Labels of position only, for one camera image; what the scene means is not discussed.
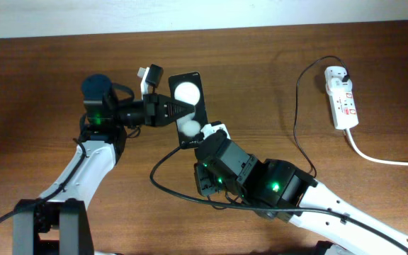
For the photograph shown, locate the black charger cable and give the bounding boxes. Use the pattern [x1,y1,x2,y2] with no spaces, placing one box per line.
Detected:
[293,55,350,178]

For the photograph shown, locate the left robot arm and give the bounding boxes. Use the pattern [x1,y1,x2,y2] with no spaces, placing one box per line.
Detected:
[12,64,195,254]

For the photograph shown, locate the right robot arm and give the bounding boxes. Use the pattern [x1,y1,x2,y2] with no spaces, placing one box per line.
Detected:
[195,130,408,254]

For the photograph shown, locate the white charger plug adapter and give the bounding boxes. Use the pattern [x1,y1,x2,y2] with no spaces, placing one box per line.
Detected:
[326,77,353,96]

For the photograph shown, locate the white power strip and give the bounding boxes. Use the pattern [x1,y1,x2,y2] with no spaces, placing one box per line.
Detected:
[324,66,358,130]

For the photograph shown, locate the white power strip cord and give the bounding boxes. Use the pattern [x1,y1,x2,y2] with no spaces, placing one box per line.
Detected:
[343,127,408,169]

